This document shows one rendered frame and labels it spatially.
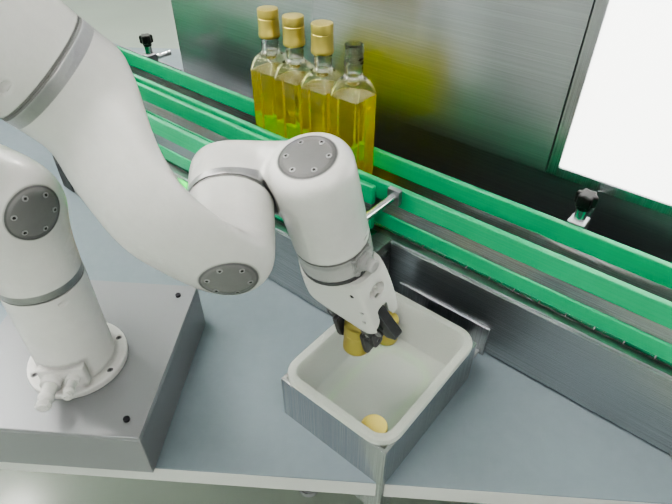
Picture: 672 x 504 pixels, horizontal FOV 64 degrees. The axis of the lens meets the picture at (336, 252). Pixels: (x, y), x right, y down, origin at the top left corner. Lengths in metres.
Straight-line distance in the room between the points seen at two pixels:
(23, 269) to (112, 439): 0.23
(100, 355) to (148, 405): 0.09
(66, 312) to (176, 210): 0.34
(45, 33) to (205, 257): 0.17
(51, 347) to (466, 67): 0.69
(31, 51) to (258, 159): 0.18
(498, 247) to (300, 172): 0.41
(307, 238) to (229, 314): 0.48
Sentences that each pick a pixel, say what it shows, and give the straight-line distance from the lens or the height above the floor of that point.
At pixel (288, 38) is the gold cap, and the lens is 0.90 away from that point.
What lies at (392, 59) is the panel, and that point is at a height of 1.08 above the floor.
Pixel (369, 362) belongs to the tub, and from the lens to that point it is 0.82.
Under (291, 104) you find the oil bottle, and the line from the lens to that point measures 0.92.
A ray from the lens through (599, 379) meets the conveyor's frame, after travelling 0.82.
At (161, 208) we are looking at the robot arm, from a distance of 0.38.
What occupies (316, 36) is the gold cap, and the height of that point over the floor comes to 1.15.
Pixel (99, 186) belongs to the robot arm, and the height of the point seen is 1.22.
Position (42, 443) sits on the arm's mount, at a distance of 0.79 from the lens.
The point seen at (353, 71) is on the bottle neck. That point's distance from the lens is 0.84.
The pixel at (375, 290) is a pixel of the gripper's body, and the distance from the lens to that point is 0.54.
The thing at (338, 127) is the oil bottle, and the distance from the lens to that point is 0.87.
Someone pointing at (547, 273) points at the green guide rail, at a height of 0.94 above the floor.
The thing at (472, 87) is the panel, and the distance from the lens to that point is 0.89.
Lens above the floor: 1.41
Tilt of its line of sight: 40 degrees down
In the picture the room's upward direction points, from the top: straight up
